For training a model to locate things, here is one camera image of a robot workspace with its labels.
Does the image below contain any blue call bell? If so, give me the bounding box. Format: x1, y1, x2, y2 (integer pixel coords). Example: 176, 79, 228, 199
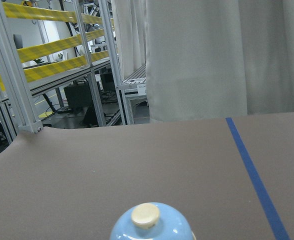
109, 202, 196, 240

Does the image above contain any white curtain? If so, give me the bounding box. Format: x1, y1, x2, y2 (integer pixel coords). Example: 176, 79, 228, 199
111, 0, 294, 123

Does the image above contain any yellow striped barrier tape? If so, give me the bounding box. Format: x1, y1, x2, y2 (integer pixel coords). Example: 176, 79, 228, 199
0, 1, 115, 84

